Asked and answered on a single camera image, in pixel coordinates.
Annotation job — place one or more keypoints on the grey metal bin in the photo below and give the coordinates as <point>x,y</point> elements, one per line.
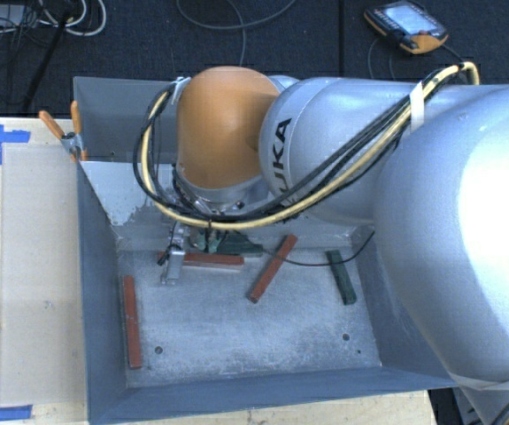
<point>245,339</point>

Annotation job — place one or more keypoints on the pale flat board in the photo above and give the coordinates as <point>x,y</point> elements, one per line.
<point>37,281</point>

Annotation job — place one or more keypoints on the dark green flat block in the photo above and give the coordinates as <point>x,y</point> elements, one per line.
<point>342,281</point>
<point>243,246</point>

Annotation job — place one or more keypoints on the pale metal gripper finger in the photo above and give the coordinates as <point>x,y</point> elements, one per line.
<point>175,267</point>

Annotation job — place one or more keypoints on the red-brown flat block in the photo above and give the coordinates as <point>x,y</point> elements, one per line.
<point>272,270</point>
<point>218,259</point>
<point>132,326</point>

